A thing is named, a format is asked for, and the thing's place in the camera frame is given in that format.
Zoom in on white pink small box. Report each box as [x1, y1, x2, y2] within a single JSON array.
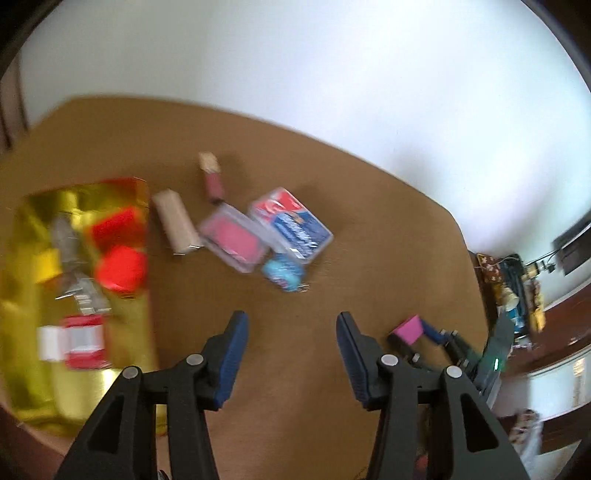
[[390, 315, 424, 346]]

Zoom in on red box with barcode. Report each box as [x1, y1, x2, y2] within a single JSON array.
[[37, 315, 111, 370]]

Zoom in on light blue tape measure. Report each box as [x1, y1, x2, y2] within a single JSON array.
[[262, 253, 308, 293]]

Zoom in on clear case red blue card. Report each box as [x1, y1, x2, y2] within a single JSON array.
[[249, 187, 334, 265]]

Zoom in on red handled nail clipper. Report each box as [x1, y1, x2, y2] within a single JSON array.
[[51, 207, 146, 316]]

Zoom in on yellow cube block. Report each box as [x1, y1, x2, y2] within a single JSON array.
[[32, 248, 62, 284]]

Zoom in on clear case pink contents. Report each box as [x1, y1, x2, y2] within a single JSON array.
[[198, 203, 270, 273]]

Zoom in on beige slim box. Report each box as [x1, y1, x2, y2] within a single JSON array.
[[152, 189, 202, 255]]

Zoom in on cluttered side shelf items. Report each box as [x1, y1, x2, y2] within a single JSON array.
[[472, 253, 546, 340]]

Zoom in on red tin box gold interior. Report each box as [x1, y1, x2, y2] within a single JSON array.
[[1, 177, 157, 438]]

